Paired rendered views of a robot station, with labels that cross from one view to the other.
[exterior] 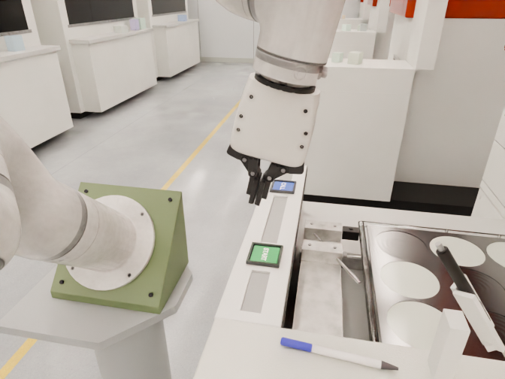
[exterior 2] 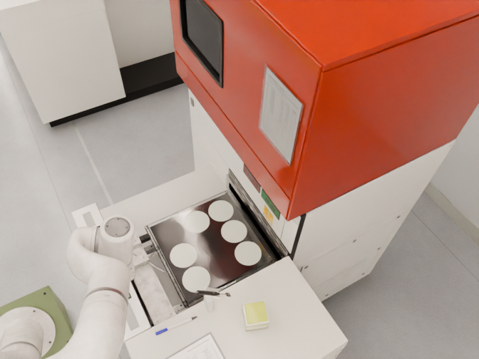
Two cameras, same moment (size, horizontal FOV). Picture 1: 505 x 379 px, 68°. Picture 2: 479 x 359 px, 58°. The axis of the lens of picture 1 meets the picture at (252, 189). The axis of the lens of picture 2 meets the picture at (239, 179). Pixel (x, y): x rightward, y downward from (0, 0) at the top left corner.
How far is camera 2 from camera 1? 100 cm
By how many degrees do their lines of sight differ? 41
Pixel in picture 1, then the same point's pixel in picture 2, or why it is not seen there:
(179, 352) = not seen: hidden behind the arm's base
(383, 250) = (165, 242)
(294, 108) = not seen: hidden behind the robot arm
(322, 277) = (146, 276)
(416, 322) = (194, 278)
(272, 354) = (155, 340)
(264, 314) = (141, 325)
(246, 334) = (141, 340)
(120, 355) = not seen: outside the picture
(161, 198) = (38, 295)
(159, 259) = (60, 323)
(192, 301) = (21, 281)
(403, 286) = (182, 261)
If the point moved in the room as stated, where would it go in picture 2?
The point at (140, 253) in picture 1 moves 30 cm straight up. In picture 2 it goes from (48, 329) to (13, 293)
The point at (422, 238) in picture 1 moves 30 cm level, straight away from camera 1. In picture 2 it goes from (179, 221) to (170, 163)
